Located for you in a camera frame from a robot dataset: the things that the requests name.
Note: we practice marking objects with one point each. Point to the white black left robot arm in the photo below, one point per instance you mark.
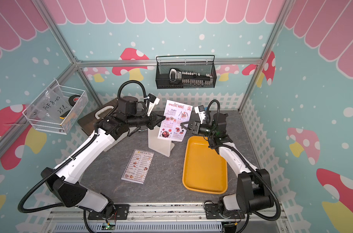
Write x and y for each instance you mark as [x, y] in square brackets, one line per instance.
[63, 180]

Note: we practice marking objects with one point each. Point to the restaurant special menu sheet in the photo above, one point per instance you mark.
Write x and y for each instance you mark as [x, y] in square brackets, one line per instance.
[175, 113]

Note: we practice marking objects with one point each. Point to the black tape roll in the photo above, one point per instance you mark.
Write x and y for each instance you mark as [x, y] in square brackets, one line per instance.
[73, 99]

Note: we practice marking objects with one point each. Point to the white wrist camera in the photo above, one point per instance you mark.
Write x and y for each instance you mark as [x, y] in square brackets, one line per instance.
[152, 101]
[200, 110]

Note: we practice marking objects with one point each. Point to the dim sum inn menu sheet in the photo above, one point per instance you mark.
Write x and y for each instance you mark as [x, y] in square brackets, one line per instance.
[138, 166]

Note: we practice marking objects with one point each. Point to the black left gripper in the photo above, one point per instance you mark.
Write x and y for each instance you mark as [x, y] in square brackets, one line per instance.
[153, 120]

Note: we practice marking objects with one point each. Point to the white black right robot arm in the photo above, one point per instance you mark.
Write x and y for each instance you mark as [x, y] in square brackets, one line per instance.
[254, 194]

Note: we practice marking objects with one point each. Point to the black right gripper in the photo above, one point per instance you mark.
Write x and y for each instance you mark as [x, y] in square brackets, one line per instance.
[195, 129]

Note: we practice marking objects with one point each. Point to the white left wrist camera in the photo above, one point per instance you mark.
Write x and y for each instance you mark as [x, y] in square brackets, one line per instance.
[152, 101]

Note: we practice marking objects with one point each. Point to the clear acrylic menu holder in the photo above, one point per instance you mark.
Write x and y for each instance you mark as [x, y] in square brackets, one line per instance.
[161, 146]

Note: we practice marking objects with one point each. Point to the clear wall bin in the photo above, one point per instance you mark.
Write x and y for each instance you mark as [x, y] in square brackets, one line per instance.
[43, 114]

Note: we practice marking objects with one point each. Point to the black wire mesh basket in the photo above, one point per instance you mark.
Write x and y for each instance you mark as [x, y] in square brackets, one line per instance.
[203, 64]

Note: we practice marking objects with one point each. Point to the yellow black utility knife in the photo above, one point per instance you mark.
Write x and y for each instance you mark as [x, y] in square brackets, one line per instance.
[64, 115]

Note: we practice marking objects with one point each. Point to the black socket set rail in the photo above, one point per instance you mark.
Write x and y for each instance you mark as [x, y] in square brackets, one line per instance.
[184, 78]

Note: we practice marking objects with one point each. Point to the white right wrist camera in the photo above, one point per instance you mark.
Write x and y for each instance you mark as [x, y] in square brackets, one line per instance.
[200, 110]

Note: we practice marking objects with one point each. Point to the yellow plastic tray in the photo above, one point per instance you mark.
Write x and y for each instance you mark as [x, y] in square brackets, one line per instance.
[204, 170]

